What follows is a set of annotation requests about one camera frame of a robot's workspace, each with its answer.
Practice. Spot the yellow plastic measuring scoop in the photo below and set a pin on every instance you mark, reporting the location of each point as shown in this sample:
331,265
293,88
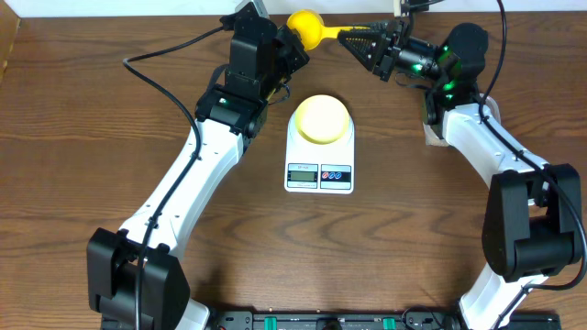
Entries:
310,27

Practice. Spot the white digital kitchen scale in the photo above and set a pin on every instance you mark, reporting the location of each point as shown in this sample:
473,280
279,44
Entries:
319,168

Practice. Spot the clear container of soybeans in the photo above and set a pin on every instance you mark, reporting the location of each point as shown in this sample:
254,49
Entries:
432,138

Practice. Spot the yellow plastic bowl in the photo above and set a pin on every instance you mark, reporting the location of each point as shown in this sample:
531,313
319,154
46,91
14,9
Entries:
321,119

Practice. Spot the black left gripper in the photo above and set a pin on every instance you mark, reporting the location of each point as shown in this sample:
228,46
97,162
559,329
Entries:
293,50

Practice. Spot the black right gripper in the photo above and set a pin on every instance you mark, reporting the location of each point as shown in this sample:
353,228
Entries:
383,55

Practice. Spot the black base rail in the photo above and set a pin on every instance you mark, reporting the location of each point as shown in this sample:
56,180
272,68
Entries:
418,319

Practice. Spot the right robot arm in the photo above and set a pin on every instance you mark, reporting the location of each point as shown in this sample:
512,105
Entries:
532,228

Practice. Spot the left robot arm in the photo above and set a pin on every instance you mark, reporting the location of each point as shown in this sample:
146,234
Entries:
135,277

